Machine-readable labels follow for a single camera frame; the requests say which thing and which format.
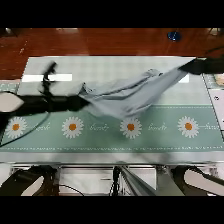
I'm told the grey shirt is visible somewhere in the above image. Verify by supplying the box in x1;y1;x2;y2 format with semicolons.
77;67;198;122

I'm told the blue round object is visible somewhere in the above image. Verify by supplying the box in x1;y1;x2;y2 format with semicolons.
167;31;183;42

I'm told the silver frame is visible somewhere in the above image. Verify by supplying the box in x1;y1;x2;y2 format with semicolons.
0;161;224;197

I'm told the black cable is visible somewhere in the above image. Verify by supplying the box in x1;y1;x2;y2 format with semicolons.
0;112;51;147

